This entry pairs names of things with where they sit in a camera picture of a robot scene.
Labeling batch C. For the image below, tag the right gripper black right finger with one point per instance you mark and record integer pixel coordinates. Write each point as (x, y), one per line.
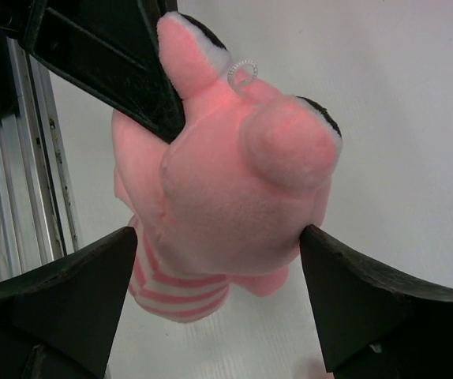
(372, 320)

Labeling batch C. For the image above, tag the aluminium mounting rail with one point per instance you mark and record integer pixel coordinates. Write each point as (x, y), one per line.
(37, 215)

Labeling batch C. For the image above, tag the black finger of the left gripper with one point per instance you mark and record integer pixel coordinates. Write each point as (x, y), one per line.
(109, 49)

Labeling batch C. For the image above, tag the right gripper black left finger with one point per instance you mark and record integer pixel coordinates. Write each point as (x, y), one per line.
(59, 320)

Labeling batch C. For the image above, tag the pink axolotl plush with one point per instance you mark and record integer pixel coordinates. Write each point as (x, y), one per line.
(224, 203)

